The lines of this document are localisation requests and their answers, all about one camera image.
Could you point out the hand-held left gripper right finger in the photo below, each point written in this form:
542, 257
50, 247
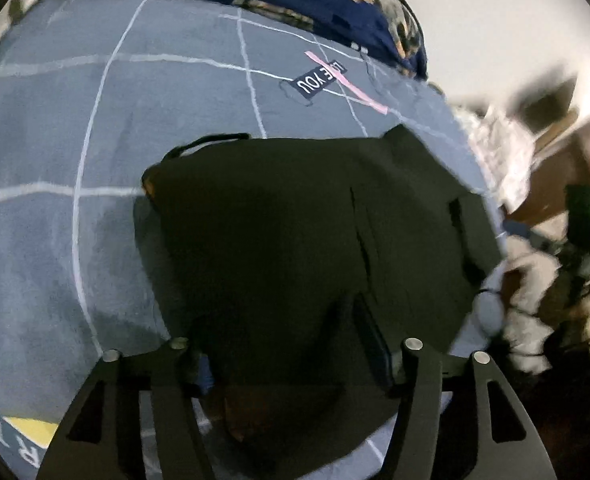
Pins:
375, 345

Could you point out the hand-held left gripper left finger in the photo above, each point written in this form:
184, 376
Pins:
175, 375

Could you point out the black pants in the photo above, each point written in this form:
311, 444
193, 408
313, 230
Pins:
300, 240

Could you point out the brown wooden furniture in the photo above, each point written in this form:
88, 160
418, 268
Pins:
555, 170

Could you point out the white fluffy cloth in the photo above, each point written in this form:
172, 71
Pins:
520, 305

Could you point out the blue checked bedsheet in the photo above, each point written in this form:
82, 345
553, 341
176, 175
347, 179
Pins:
50, 135

